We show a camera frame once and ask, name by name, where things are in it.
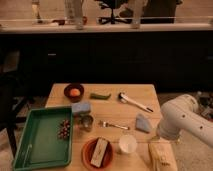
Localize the yellow banana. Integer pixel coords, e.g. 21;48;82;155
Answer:
148;143;170;171

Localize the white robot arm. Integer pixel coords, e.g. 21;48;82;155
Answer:
156;94;213;148

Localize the green plastic tray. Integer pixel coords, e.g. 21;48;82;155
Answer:
13;107;72;171

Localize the green pepper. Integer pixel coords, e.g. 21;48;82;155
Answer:
90;93;111;100

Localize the orange fruit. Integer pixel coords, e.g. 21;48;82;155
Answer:
70;88;80;97

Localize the silver fork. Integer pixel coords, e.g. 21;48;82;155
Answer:
99;120;130;130

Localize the dark red bowl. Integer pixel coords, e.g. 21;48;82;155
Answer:
64;83;84;103

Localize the small metal cup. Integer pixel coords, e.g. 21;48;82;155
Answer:
79;115;93;132

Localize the blue folded cloth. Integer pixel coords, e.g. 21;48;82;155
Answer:
135;114;152;133

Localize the white paper cup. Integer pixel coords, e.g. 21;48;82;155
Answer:
118;134;137;154

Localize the red grape bunch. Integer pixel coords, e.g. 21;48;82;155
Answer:
58;120;70;139

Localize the orange plate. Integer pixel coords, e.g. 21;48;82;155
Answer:
82;137;114;171

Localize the beige wooden block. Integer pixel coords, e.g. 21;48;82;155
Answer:
90;138;108;167

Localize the black office chair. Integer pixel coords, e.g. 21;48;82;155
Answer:
96;0;127;25

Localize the dark chair at left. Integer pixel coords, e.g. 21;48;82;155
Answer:
0;72;35;155

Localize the white handled brush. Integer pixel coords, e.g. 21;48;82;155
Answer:
118;93;153;112

